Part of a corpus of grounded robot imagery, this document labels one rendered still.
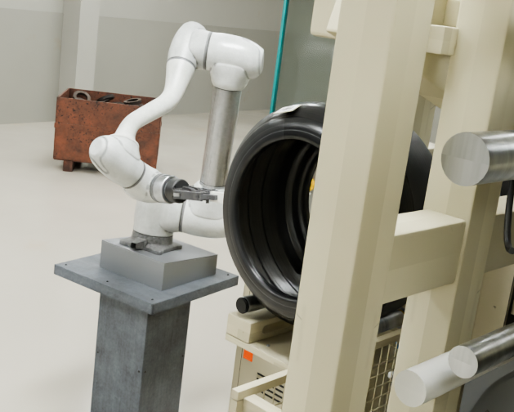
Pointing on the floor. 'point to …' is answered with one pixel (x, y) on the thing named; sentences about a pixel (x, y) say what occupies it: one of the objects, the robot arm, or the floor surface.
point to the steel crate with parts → (98, 124)
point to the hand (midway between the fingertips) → (220, 197)
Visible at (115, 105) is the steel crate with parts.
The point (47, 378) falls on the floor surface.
